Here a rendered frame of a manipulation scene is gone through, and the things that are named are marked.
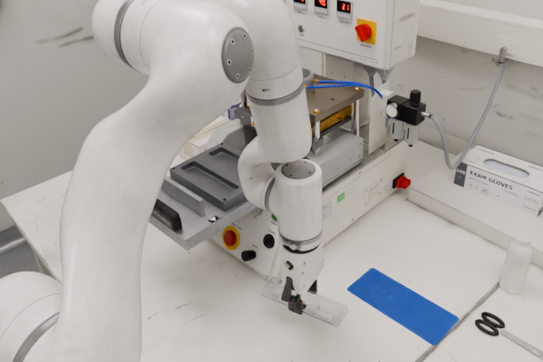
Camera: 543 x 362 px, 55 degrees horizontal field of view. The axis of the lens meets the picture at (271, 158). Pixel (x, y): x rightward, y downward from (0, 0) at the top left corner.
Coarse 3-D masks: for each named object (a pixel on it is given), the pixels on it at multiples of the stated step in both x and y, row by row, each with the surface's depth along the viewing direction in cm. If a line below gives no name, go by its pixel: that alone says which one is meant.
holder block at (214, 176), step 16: (224, 144) 131; (192, 160) 125; (208, 160) 125; (224, 160) 127; (176, 176) 121; (192, 176) 119; (208, 176) 122; (224, 176) 119; (208, 192) 114; (224, 192) 116; (240, 192) 113; (224, 208) 111
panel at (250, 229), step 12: (252, 216) 127; (264, 216) 124; (228, 228) 132; (240, 228) 130; (252, 228) 127; (264, 228) 124; (276, 228) 122; (216, 240) 136; (240, 240) 130; (252, 240) 127; (276, 240) 122; (240, 252) 130; (264, 252) 124; (276, 252) 122; (252, 264) 127; (264, 264) 124; (264, 276) 124
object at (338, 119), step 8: (336, 112) 128; (344, 112) 130; (320, 120) 125; (328, 120) 126; (336, 120) 129; (344, 120) 131; (312, 128) 123; (320, 128) 125; (328, 128) 128; (312, 136) 124
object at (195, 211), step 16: (160, 192) 119; (176, 192) 115; (192, 192) 111; (176, 208) 113; (192, 208) 112; (208, 208) 113; (240, 208) 113; (160, 224) 110; (192, 224) 109; (208, 224) 108; (224, 224) 111; (176, 240) 108; (192, 240) 106
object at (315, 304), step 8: (272, 280) 115; (280, 280) 115; (264, 288) 113; (272, 288) 113; (280, 288) 113; (272, 296) 111; (280, 296) 111; (304, 296) 111; (312, 296) 111; (320, 296) 111; (304, 304) 109; (312, 304) 109; (320, 304) 109; (328, 304) 109; (336, 304) 108; (312, 312) 107; (320, 312) 107; (328, 312) 107; (336, 312) 107; (344, 312) 106; (328, 320) 105; (336, 320) 105
